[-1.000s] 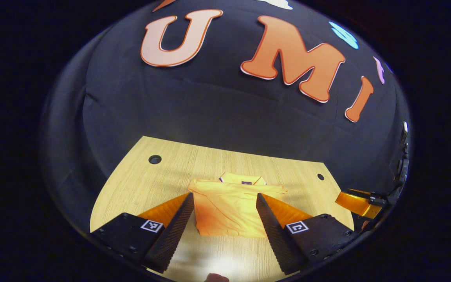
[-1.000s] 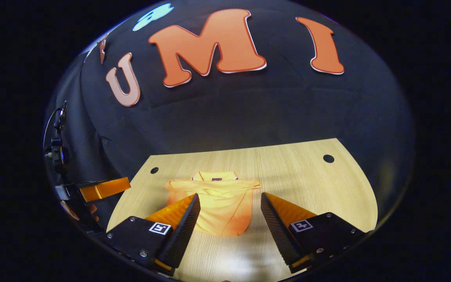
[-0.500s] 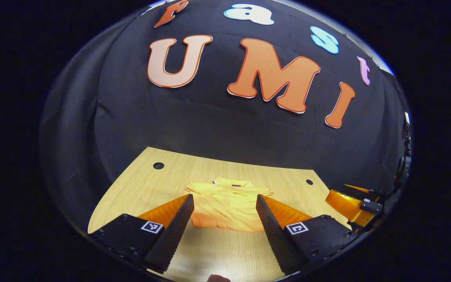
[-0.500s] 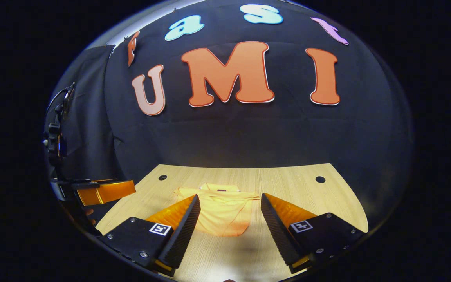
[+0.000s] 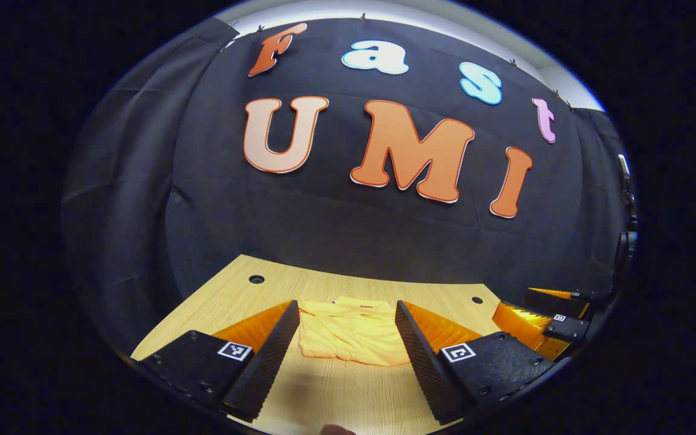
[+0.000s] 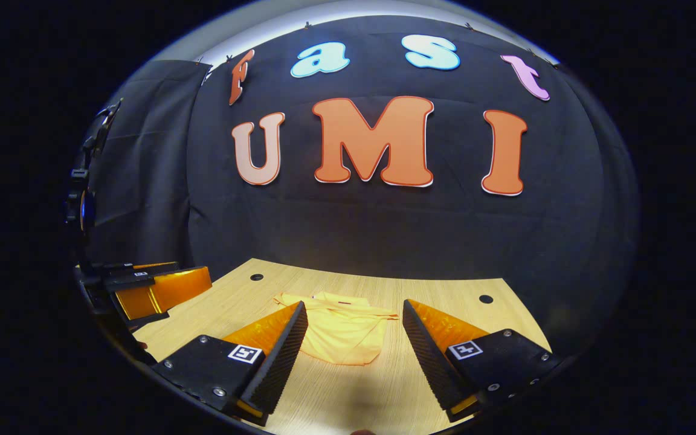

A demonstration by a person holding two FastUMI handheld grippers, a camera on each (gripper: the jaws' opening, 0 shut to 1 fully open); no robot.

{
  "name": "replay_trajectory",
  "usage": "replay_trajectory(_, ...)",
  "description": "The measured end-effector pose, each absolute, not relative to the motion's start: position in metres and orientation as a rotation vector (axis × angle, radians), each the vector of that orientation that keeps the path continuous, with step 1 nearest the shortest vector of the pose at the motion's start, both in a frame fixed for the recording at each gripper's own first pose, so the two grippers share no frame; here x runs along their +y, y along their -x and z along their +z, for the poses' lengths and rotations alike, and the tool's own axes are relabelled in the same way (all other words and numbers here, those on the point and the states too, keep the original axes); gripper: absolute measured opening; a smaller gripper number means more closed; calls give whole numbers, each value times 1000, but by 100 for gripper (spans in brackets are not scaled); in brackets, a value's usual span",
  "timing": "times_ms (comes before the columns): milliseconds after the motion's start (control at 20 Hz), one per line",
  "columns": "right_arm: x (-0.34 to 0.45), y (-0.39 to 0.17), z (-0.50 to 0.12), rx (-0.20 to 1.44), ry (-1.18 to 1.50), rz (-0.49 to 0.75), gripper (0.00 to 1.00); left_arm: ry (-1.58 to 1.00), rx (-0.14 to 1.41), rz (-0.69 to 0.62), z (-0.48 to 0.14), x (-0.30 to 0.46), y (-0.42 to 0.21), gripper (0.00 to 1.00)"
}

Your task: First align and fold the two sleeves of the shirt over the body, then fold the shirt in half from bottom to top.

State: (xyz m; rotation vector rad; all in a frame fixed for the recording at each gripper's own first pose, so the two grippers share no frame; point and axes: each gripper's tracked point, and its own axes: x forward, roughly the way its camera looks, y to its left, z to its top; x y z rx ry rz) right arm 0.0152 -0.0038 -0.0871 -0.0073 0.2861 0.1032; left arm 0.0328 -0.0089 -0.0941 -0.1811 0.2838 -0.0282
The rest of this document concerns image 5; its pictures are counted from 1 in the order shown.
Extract dark metal stand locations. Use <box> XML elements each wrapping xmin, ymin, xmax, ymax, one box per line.
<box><xmin>613</xmin><ymin>152</ymin><xmax>640</xmax><ymax>291</ymax></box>

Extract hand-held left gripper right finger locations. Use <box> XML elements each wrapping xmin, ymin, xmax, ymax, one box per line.
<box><xmin>395</xmin><ymin>300</ymin><xmax>557</xmax><ymax>425</ymax></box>

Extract orange T-shirt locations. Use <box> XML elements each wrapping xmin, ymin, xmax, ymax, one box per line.
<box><xmin>297</xmin><ymin>296</ymin><xmax>412</xmax><ymax>367</ymax></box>

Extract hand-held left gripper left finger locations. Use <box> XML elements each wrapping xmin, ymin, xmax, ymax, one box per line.
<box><xmin>141</xmin><ymin>299</ymin><xmax>300</xmax><ymax>424</ymax></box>

